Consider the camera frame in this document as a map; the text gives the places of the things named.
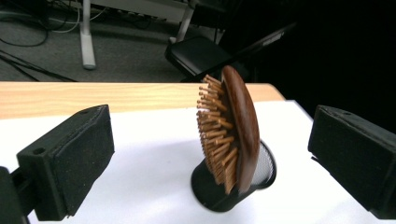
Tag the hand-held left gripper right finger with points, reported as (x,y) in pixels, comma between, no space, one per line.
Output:
(358,161)

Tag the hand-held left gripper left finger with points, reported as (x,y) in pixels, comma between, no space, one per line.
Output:
(68,165)

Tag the black mesh pen cup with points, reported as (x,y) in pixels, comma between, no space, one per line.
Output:
(208,193)

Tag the white table sheet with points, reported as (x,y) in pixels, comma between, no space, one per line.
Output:
(149,149)

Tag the desk with white legs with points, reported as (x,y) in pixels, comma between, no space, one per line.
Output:
(88,46)

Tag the black folding chair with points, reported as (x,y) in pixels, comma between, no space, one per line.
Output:
(199,54)

